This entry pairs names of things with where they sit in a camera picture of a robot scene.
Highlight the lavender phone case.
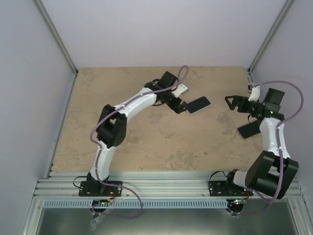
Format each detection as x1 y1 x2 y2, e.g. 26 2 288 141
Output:
186 96 211 115

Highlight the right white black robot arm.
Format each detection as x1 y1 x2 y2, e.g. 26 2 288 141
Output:
224 87 299 199

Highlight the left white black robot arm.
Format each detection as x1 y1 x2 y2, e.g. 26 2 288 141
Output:
80 71 188 196

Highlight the right circuit board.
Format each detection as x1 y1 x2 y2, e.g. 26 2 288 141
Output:
230 198 247 205

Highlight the circuit board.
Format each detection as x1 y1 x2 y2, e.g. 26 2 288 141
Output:
92 198 114 207
230 198 247 205

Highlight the left circuit board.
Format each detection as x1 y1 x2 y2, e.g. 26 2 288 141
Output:
92 198 114 207

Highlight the clear plastic bag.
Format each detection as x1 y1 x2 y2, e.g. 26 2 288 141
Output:
90 213 102 231

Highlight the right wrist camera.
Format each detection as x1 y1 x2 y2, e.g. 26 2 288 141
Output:
248 83 260 102

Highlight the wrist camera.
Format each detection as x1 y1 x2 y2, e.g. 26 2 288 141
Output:
172 84 189 97
248 83 260 102

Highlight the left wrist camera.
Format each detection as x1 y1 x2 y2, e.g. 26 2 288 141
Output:
172 84 189 97

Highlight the right aluminium frame post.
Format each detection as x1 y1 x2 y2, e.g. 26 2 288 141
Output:
246 0 295 75

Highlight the aluminium frame post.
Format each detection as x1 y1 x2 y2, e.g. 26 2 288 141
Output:
33 0 78 76
246 0 295 75

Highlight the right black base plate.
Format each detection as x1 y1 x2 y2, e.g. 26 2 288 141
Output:
208 181 253 197

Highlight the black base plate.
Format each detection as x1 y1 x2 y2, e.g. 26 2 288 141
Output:
78 181 122 197
208 181 253 197

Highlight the left aluminium frame post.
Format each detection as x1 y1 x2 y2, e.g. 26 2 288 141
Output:
33 0 78 76

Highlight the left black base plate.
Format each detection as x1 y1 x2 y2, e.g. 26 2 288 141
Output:
78 181 122 197

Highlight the aluminium rail platform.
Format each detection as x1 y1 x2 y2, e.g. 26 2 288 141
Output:
33 170 304 199

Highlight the slotted grey cable duct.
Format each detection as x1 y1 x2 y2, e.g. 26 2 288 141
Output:
44 198 228 209

